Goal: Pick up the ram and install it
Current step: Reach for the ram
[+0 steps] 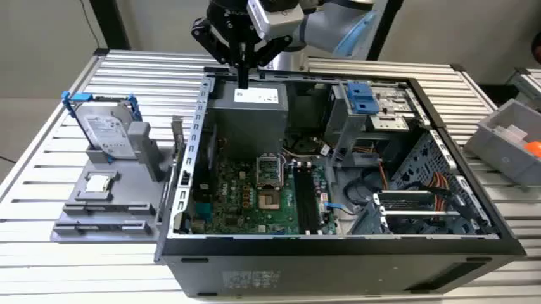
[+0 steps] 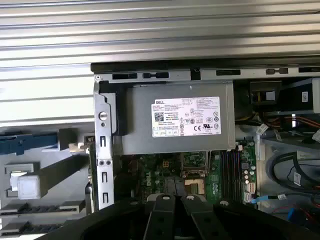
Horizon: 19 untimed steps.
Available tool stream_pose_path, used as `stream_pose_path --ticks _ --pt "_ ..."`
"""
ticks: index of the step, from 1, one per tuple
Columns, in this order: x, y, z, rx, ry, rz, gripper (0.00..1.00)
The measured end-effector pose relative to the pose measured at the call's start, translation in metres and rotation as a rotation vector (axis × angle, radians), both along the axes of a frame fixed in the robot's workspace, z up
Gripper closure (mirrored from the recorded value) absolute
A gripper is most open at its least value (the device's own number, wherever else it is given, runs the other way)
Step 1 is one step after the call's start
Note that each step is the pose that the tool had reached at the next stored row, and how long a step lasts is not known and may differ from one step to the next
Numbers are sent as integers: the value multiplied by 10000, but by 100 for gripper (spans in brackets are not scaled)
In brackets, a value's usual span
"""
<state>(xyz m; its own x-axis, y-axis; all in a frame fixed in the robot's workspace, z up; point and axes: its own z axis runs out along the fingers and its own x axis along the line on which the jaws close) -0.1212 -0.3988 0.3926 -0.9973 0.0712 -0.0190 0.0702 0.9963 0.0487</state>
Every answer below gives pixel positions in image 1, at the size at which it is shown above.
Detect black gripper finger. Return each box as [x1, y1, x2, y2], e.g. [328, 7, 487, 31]
[244, 35, 294, 89]
[190, 18, 245, 89]

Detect black RAM slot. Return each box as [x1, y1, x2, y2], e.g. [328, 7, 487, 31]
[294, 161, 308, 235]
[304, 161, 320, 235]
[298, 161, 314, 235]

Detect blue plastic drive latch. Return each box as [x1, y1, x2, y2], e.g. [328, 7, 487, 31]
[345, 81, 378, 115]

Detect grey power supply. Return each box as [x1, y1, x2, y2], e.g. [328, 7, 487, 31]
[206, 80, 292, 161]

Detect graphics card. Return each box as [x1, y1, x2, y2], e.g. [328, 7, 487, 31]
[170, 115, 189, 181]

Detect blue disk carrier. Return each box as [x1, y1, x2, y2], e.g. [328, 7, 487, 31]
[62, 91, 145, 165]

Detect silver hard disk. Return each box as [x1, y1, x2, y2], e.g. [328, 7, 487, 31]
[75, 101, 139, 160]

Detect metal socket cover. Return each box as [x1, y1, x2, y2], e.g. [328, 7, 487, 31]
[256, 153, 285, 188]

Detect CPU socket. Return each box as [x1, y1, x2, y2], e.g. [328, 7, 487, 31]
[257, 188, 284, 212]

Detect green motherboard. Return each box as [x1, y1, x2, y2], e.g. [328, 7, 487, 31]
[189, 156, 340, 236]

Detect silver CPU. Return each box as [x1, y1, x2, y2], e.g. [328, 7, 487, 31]
[85, 174, 113, 193]

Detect grey parts rack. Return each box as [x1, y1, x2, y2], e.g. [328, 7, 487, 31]
[50, 122, 179, 244]

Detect blue expansion slot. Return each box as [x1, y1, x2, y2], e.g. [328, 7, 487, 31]
[195, 203, 213, 222]

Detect metal disk bay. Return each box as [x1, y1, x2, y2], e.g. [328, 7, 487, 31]
[349, 189, 467, 236]

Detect white block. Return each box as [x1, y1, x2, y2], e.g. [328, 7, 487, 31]
[493, 125, 531, 143]

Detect grey plastic bin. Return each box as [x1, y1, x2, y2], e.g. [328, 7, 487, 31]
[464, 98, 541, 191]

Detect black PC case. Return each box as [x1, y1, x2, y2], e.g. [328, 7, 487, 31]
[153, 66, 528, 298]

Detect black metal frame post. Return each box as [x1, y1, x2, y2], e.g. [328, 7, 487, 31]
[366, 0, 405, 61]
[87, 0, 133, 51]

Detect coiled wire bundle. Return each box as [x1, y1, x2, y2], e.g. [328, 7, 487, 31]
[282, 134, 336, 159]

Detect orange wire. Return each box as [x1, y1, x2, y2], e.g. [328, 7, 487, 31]
[377, 159, 389, 191]

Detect red yellow power wires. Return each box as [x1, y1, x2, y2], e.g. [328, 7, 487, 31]
[429, 172, 453, 212]

